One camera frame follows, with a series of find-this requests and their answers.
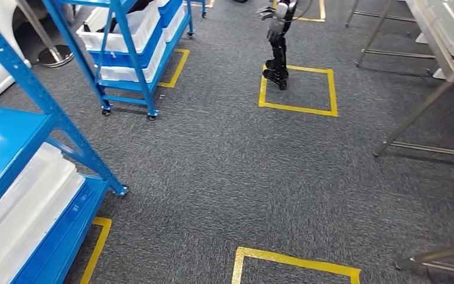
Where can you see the yellow floor tape mark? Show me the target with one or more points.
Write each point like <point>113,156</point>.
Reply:
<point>96,251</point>
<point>210,4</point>
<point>180,68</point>

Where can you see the stainless steel table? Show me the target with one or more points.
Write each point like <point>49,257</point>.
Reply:
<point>413,118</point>
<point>405,262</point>
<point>399,54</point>

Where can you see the chrome stanchion with round base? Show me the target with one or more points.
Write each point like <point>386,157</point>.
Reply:
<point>56,57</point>

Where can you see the blue wheeled cart rack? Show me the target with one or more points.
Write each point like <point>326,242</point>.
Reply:
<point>133,58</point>
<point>202,9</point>

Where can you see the blue metal shelf rack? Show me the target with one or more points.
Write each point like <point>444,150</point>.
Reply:
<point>7,137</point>

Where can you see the yellow floor tape square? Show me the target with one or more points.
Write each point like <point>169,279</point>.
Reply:
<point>322,9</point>
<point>297,262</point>

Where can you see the black plastic trim piece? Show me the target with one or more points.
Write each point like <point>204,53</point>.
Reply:
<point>139,4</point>

